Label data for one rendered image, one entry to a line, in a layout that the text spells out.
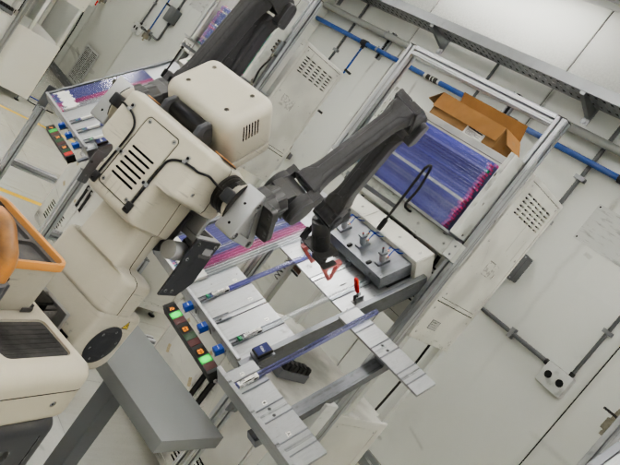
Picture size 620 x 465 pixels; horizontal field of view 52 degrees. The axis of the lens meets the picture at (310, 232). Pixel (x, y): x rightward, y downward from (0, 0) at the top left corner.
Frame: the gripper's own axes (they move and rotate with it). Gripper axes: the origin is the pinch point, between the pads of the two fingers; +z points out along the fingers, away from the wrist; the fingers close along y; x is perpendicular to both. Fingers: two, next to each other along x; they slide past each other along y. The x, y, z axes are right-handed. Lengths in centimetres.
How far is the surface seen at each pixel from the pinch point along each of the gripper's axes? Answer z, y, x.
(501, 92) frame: -31, 16, -84
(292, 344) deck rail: 14.2, -11.2, 17.2
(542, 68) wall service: 19, 96, -206
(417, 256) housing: 6.4, -5.6, -34.6
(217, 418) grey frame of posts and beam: 25, -16, 45
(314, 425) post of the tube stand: 17.6, -37.1, 25.1
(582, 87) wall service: 19, 68, -206
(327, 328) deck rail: 14.8, -10.8, 4.3
